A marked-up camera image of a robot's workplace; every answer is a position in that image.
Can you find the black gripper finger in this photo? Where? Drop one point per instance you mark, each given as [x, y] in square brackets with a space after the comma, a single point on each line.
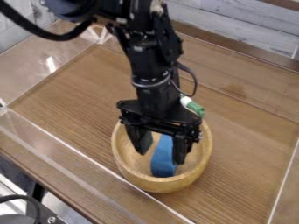
[141, 137]
[182, 147]

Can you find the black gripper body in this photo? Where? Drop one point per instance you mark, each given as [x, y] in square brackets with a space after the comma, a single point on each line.
[158, 111]

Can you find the blue rectangular block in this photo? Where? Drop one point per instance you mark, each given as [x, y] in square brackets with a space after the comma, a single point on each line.
[164, 167]

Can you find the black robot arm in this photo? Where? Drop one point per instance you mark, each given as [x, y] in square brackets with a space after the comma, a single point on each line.
[141, 24]

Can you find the brown wooden bowl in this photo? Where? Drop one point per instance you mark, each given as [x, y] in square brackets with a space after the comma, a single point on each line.
[136, 165]

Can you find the green white marker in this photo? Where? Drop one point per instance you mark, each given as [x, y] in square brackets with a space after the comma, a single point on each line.
[193, 106]

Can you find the clear acrylic triangle bracket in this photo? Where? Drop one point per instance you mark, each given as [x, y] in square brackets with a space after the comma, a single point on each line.
[97, 34]

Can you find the black metal table bracket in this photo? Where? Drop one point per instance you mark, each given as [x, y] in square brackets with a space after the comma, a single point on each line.
[49, 217]

